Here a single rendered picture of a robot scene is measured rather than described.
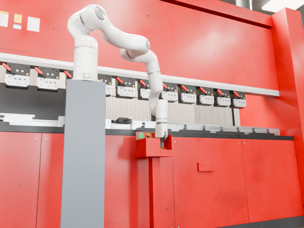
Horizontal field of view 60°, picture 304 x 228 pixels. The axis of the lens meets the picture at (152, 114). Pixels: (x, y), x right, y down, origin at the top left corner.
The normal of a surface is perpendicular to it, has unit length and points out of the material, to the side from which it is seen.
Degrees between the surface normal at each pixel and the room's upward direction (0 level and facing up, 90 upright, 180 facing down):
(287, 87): 90
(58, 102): 90
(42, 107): 90
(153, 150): 90
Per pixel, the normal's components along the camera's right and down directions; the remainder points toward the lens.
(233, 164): 0.41, -0.19
